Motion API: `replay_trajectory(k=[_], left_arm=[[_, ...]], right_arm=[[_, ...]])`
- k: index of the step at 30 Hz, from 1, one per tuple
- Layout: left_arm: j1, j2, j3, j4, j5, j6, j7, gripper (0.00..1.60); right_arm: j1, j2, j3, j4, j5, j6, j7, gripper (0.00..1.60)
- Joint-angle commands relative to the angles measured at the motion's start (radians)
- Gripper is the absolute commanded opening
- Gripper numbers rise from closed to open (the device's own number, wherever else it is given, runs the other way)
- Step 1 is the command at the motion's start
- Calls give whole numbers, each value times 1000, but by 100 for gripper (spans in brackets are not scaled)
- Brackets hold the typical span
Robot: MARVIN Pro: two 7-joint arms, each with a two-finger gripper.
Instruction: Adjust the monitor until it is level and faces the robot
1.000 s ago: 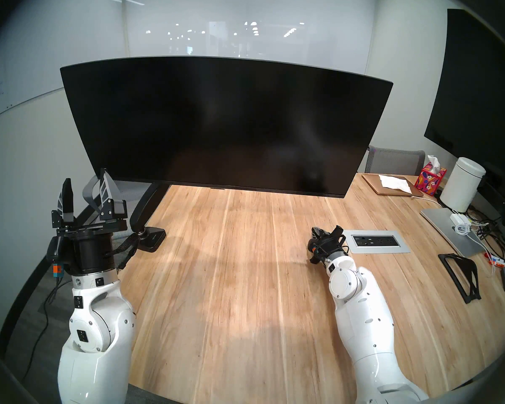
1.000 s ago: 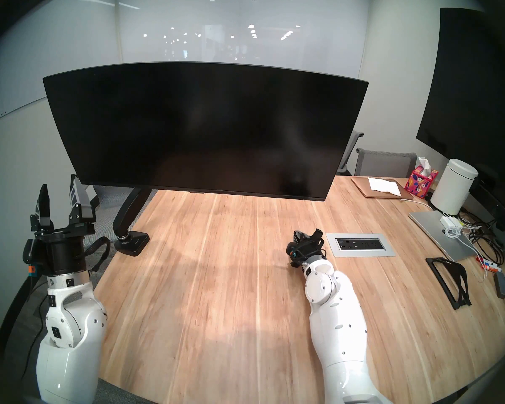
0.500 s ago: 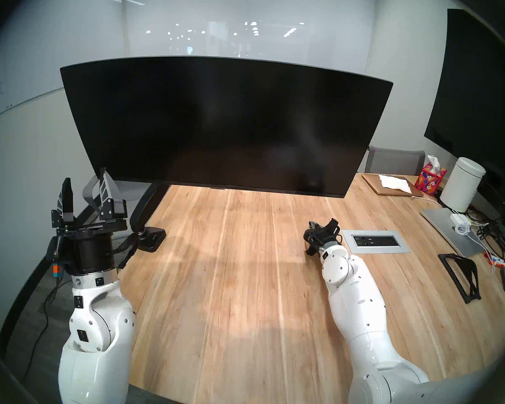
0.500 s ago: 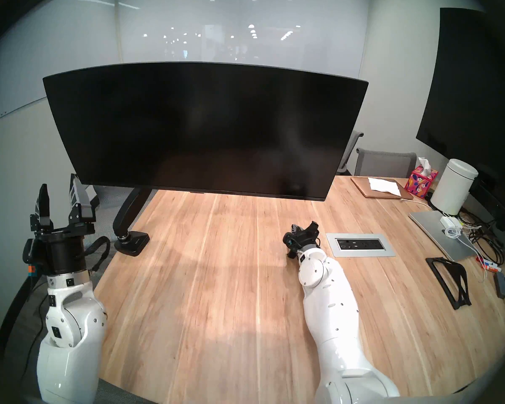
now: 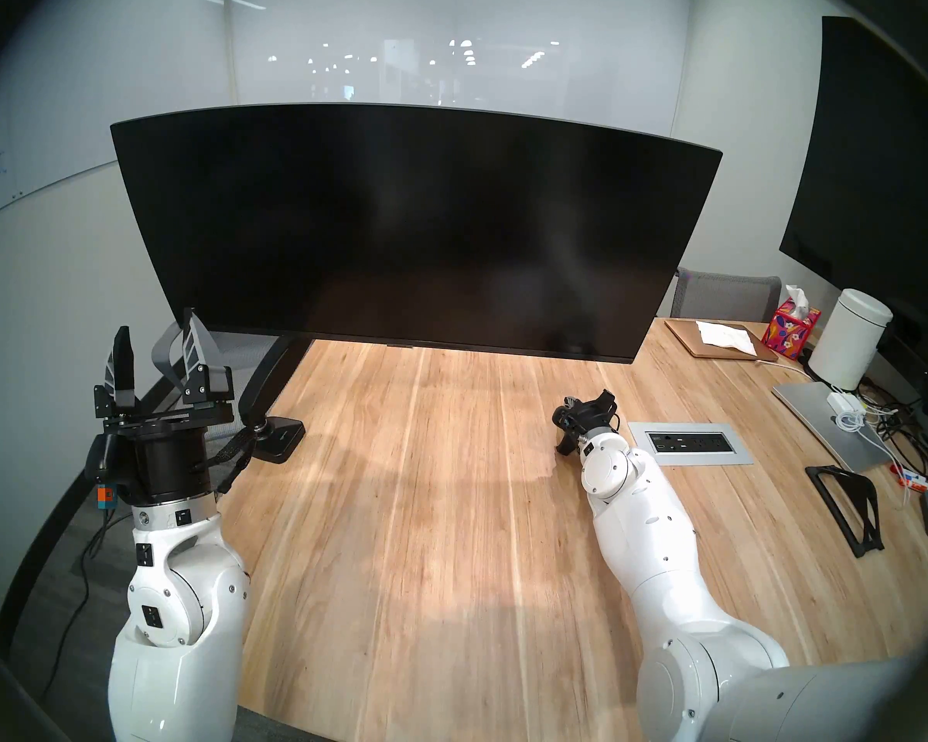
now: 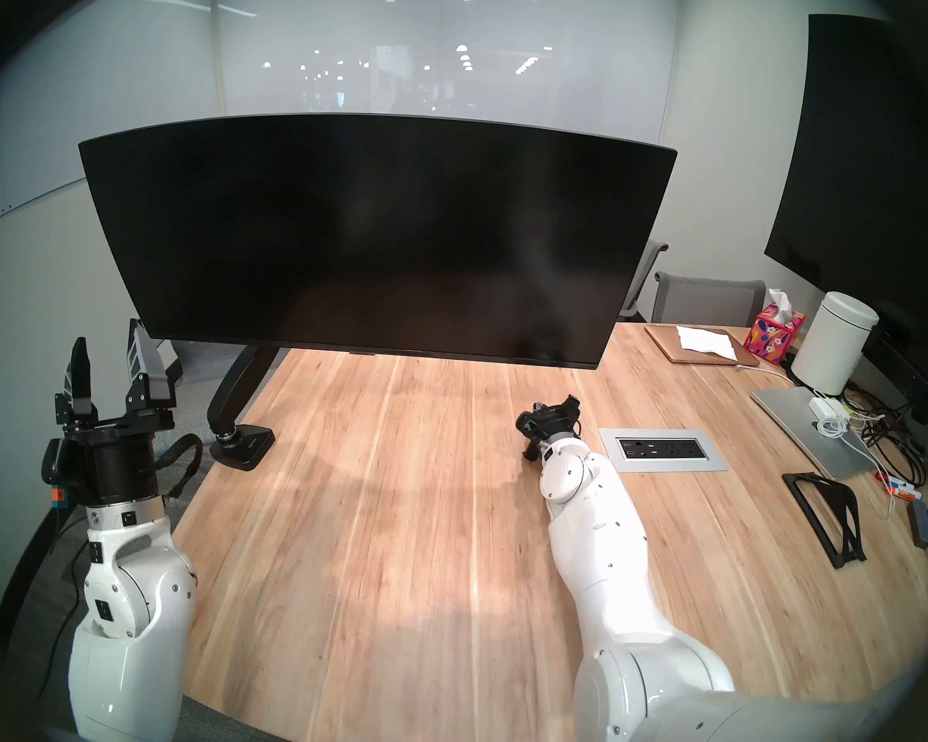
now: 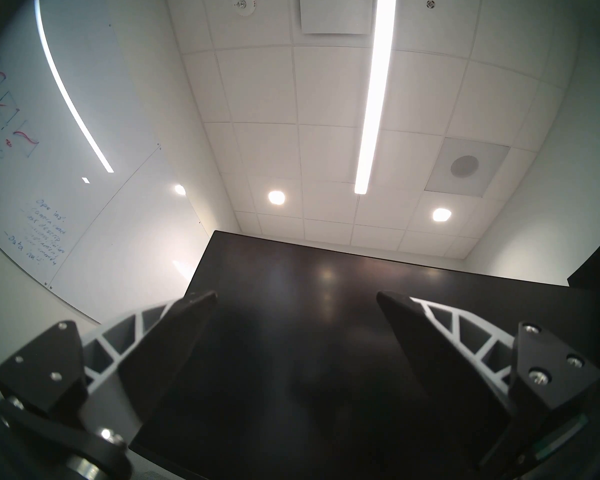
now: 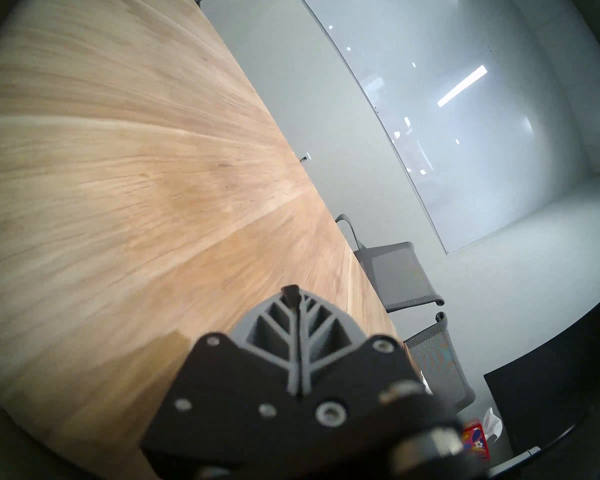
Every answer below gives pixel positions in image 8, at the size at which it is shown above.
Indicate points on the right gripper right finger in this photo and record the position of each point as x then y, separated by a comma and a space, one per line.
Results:
350, 374

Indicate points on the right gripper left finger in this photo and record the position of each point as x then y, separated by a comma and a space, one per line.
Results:
230, 394

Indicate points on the colourful floral tissue box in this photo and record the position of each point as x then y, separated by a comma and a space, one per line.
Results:
477, 439

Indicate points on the glass whiteboard without writing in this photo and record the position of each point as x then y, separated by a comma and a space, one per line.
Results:
455, 109

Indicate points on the black wall television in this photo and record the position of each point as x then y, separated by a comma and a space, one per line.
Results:
555, 374

